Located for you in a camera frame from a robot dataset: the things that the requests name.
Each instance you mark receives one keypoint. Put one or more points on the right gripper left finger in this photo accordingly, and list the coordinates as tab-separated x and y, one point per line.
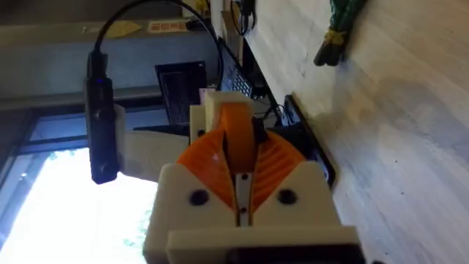
176	205

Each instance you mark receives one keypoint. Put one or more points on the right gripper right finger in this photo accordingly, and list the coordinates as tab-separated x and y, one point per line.
304	205

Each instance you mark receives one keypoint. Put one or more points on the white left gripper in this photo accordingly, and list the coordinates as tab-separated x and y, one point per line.
154	154

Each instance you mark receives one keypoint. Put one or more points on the green leafy vegetable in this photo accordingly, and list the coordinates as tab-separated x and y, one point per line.
340	33

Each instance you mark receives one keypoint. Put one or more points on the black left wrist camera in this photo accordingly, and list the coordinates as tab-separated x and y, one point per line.
100	128

